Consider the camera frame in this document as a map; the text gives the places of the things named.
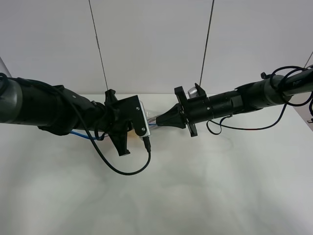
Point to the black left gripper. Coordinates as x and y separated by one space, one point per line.
119 115

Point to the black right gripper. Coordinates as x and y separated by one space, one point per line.
189 112

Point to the clear zip bag blue seal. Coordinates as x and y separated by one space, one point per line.
151 119

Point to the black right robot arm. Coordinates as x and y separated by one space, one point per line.
273 89

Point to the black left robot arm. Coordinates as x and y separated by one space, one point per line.
59 111

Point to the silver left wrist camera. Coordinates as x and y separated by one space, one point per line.
143 120

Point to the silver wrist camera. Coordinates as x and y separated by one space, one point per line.
143 120
193 92

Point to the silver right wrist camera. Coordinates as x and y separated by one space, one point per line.
193 92

